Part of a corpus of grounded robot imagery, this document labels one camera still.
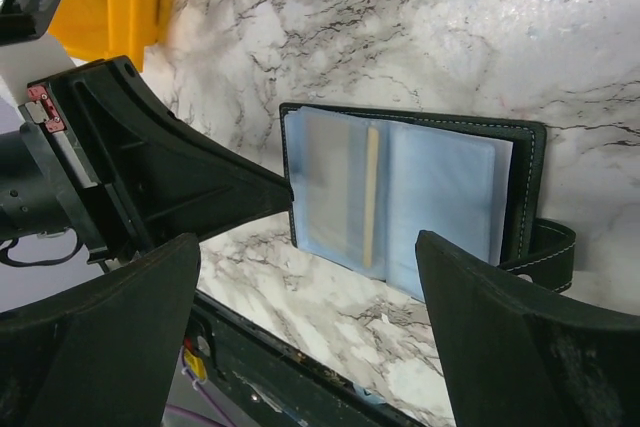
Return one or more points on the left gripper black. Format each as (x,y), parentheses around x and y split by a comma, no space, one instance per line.
(100,154)

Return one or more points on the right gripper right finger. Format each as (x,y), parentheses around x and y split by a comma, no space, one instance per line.
(516,354)

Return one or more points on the yellow plastic bin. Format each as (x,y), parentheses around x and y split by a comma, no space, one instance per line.
(99,29)

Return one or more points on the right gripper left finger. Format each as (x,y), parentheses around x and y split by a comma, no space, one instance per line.
(102,353)

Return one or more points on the black leather card holder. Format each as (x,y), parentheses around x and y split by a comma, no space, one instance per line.
(435,173)

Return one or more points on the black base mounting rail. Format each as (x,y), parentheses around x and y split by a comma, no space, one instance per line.
(272,382)

